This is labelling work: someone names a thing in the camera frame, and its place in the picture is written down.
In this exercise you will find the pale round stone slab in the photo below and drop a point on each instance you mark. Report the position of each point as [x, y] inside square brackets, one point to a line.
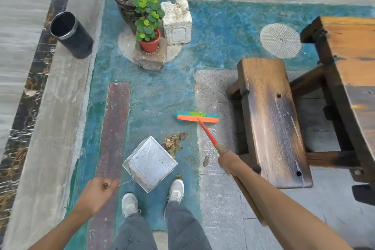
[126, 44]

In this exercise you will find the person's right forearm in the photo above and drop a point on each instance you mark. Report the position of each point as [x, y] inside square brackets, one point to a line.
[287, 214]

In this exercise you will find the person's left leg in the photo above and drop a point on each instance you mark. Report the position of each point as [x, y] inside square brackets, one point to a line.
[134, 233]

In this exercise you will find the person's right hand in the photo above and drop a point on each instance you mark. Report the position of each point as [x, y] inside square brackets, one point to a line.
[230, 162]

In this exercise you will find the person's white shoe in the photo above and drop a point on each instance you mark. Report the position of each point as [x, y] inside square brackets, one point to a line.
[130, 204]
[175, 191]

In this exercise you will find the person's right leg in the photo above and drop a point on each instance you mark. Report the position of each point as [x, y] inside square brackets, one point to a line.
[184, 226]

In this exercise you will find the dark glazed plant pot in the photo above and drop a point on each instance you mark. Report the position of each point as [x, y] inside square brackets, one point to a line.
[123, 9]

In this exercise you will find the black waste bin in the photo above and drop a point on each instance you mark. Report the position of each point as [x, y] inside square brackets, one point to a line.
[77, 44]

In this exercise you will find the person's left hand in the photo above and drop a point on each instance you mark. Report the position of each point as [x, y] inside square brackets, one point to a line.
[95, 194]

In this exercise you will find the pile of dry leaves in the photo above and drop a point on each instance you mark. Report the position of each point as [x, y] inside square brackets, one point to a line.
[173, 143]

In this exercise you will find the dark burnt wooden stool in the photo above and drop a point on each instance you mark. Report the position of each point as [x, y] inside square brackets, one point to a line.
[272, 118]

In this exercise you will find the small red flower pot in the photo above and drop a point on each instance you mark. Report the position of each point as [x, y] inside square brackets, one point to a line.
[149, 46]

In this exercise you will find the person's right white shoe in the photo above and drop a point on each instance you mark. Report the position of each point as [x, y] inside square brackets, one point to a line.
[175, 191]

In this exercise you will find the square metal dustpan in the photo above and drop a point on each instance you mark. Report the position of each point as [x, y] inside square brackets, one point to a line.
[149, 164]

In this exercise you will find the brown stone block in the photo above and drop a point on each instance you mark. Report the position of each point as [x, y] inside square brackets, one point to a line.
[149, 60]

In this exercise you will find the large rustic wooden table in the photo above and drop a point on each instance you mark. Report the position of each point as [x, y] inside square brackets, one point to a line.
[351, 53]

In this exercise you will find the round carved stone disc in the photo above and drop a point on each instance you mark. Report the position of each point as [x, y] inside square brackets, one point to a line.
[281, 40]

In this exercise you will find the small plant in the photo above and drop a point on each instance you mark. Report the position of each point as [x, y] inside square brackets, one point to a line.
[149, 9]

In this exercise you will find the person's leg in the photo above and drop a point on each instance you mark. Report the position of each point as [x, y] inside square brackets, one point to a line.
[134, 233]
[184, 226]

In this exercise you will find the person's left white shoe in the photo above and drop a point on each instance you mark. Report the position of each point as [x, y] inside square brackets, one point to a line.
[130, 204]

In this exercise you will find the person's left forearm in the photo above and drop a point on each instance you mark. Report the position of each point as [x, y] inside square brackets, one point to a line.
[64, 232]

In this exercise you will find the white carved stone block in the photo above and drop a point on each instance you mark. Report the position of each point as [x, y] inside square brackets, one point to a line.
[177, 30]

